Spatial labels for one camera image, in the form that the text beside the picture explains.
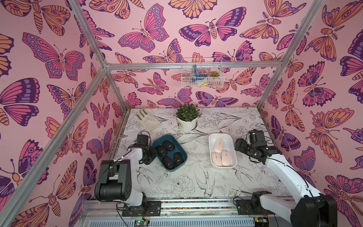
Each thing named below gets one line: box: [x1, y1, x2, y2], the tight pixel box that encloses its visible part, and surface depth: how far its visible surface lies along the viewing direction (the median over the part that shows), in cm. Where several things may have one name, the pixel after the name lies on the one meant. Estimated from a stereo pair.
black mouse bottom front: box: [162, 156, 175, 170], surface depth 90 cm
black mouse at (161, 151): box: [155, 145, 168, 157], surface depth 94 cm
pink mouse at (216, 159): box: [211, 151, 223, 166], surface depth 91 cm
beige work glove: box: [134, 108, 161, 133], surface depth 115 cm
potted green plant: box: [172, 103, 203, 131], surface depth 97 cm
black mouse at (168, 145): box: [162, 139, 176, 152], surface depth 97 cm
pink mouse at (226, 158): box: [221, 149, 231, 166], surface depth 92 cm
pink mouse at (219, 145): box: [213, 138, 225, 154], surface depth 98 cm
